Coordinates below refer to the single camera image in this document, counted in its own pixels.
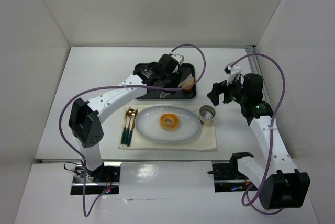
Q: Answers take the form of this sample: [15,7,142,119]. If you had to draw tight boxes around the metal tongs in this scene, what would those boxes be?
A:
[159,74,194,99]

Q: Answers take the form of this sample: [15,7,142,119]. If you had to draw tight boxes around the small bread loaf half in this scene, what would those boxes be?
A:
[180,75,195,92]

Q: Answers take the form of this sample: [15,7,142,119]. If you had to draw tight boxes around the orange glazed donut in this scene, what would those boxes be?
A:
[160,114,180,131]

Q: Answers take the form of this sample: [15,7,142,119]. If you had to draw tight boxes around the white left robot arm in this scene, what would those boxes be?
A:
[69,54,184,180]

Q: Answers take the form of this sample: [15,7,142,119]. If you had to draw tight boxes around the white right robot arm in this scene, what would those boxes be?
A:
[207,74,310,210]

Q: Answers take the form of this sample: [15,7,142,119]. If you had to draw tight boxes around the black baking tray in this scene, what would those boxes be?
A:
[137,63,197,100]

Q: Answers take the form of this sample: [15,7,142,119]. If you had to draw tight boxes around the stainless steel cup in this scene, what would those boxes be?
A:
[198,105,216,126]

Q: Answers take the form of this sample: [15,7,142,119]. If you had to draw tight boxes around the light blue oval plate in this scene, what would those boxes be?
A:
[135,105,201,144]

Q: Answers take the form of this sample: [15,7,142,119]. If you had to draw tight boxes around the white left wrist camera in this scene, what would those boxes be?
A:
[171,54,184,73]

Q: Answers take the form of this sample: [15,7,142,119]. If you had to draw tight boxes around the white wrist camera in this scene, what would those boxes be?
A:
[171,54,184,73]
[224,63,242,85]

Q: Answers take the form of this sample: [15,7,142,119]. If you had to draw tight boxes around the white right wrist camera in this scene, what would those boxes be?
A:
[224,63,242,85]

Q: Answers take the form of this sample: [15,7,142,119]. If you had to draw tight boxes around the aluminium frame rail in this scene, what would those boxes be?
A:
[245,45,270,103]

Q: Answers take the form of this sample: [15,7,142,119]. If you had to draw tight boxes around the gold spoon green handle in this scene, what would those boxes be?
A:
[120,108,135,144]

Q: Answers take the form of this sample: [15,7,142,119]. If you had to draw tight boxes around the gold knife green handle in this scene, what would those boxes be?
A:
[129,114,137,133]

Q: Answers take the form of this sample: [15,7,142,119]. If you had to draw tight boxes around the gold fork green handle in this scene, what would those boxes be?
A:
[127,110,138,147]

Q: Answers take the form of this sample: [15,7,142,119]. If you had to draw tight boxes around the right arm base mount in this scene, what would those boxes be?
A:
[207,161,251,193]

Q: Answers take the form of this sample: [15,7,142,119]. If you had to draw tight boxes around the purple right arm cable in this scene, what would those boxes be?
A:
[230,53,285,215]

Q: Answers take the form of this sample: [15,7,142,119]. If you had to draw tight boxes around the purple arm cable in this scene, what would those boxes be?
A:
[230,53,285,215]
[58,43,206,217]

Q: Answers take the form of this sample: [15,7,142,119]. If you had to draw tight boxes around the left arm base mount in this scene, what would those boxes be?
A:
[63,162,121,195]

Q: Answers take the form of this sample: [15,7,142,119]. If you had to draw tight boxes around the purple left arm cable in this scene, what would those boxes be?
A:
[58,43,206,217]

